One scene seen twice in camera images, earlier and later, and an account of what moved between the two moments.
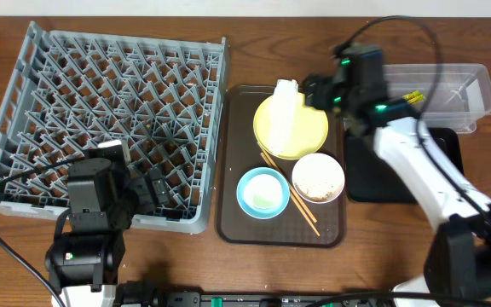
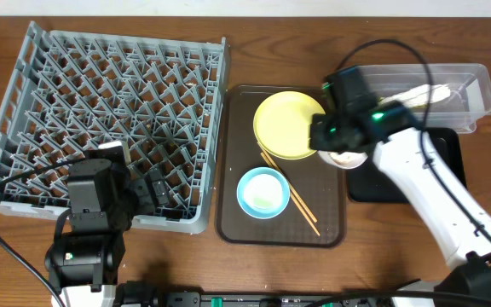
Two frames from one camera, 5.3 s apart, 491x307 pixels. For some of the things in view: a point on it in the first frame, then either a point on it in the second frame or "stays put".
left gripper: (144, 194) stays put
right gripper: (317, 89) → (318, 141)
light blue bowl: (262, 192) stays put
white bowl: (318, 178) → (343, 159)
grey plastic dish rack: (163, 95) stays put
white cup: (262, 192) stays put
